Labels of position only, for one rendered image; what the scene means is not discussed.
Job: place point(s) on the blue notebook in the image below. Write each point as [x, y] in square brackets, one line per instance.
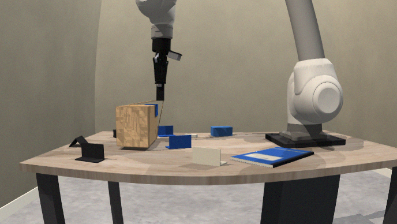
[272, 157]

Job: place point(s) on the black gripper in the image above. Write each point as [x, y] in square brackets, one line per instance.
[160, 46]

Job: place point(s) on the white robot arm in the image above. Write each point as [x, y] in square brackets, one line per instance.
[314, 95]

